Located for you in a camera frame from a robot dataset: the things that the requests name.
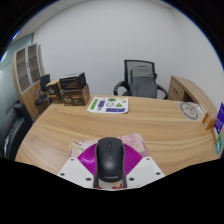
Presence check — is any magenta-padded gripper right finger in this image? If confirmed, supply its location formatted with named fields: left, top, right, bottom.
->
left=122, top=142, right=166, bottom=188

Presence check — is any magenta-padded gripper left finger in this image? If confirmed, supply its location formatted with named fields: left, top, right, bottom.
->
left=57, top=142, right=98, bottom=188

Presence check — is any black computer mouse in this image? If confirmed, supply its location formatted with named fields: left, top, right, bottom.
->
left=95, top=136, right=126, bottom=183

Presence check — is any cat print mouse pad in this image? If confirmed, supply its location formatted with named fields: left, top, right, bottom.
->
left=68, top=133, right=151, bottom=159

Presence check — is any white sheet with coloured shapes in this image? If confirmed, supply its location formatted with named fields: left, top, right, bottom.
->
left=86, top=96, right=129, bottom=115

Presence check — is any brown printed cardboard box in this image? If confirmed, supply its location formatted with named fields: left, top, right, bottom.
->
left=59, top=83, right=91, bottom=107

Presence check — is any black leather armchair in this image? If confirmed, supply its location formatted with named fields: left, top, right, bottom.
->
left=0, top=102, right=34, bottom=161

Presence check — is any small brown cardboard box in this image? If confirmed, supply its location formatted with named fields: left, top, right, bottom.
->
left=46, top=78, right=63, bottom=105

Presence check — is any grey backpack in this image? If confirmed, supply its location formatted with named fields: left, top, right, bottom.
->
left=129, top=65, right=158, bottom=99

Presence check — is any black box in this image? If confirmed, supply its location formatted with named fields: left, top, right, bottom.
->
left=59, top=72, right=87, bottom=91

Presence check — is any wooden side desk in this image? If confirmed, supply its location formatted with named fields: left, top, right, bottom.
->
left=167, top=75, right=218, bottom=114

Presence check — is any purple upright package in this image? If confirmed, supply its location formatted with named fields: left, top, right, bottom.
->
left=214, top=102, right=224, bottom=135

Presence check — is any black mesh office chair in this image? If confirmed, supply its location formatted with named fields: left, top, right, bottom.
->
left=113, top=59, right=169, bottom=100

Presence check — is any wooden shelf unit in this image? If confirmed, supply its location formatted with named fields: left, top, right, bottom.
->
left=12, top=43, right=51, bottom=123

